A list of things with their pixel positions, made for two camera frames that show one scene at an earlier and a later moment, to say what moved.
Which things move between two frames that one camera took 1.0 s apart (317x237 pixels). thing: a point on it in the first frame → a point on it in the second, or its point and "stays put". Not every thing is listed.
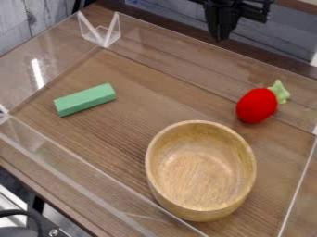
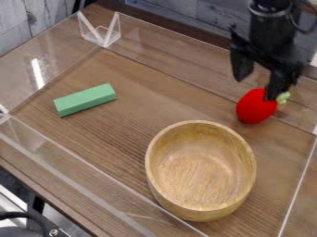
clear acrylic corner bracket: (100, 35) stays put
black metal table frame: (40, 226) stays put
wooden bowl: (199, 168) stays put
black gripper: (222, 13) → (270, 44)
